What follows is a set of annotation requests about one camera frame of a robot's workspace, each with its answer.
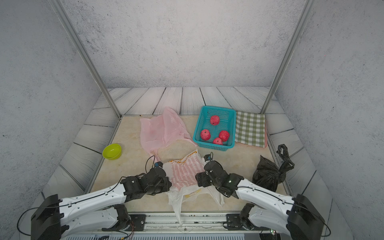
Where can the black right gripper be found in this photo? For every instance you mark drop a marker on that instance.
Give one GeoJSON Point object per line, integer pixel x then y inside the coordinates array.
{"type": "Point", "coordinates": [202, 176]}

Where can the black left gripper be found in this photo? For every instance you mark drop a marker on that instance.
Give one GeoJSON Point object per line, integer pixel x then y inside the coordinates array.
{"type": "Point", "coordinates": [167, 182]}

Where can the pink white striped bag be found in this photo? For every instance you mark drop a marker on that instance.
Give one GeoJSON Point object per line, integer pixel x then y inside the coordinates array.
{"type": "Point", "coordinates": [182, 174]}

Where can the red apple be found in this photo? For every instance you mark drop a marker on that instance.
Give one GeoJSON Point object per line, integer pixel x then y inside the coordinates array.
{"type": "Point", "coordinates": [205, 135]}
{"type": "Point", "coordinates": [215, 120]}
{"type": "Point", "coordinates": [224, 136]}
{"type": "Point", "coordinates": [218, 141]}

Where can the pink plastic bag apple print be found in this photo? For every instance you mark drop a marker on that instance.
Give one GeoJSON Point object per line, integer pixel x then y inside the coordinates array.
{"type": "Point", "coordinates": [161, 131]}

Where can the black plastic bag knotted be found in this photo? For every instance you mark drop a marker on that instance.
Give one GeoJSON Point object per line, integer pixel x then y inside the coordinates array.
{"type": "Point", "coordinates": [267, 174]}

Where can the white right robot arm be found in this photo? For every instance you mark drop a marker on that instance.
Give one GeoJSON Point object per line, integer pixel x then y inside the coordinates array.
{"type": "Point", "coordinates": [276, 210]}

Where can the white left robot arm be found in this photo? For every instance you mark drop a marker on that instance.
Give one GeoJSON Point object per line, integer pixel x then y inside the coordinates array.
{"type": "Point", "coordinates": [45, 220]}

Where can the green plastic bowl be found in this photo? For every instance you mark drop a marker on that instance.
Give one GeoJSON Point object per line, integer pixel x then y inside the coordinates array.
{"type": "Point", "coordinates": [112, 152]}

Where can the green white checkered cloth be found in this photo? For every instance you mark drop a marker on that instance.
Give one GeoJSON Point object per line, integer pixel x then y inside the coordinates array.
{"type": "Point", "coordinates": [251, 129]}

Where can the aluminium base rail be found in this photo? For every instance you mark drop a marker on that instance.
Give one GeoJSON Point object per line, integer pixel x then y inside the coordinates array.
{"type": "Point", "coordinates": [186, 225]}

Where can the right aluminium frame post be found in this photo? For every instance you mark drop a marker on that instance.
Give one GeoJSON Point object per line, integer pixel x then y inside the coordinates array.
{"type": "Point", "coordinates": [305, 15]}

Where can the aluminium frame post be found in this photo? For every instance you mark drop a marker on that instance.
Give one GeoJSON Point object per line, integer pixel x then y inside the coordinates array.
{"type": "Point", "coordinates": [70, 30]}
{"type": "Point", "coordinates": [305, 15]}

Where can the left aluminium frame post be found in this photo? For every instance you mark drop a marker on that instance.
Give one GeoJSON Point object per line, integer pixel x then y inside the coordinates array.
{"type": "Point", "coordinates": [70, 30]}

